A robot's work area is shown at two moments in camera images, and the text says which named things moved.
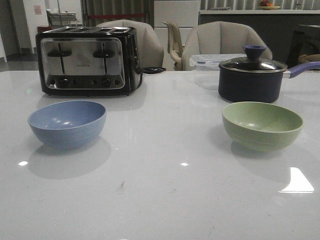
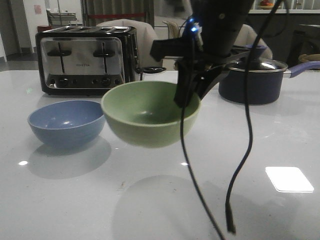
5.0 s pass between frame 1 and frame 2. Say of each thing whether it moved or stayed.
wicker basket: stayed
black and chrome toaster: stayed
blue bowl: stayed
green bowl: moved
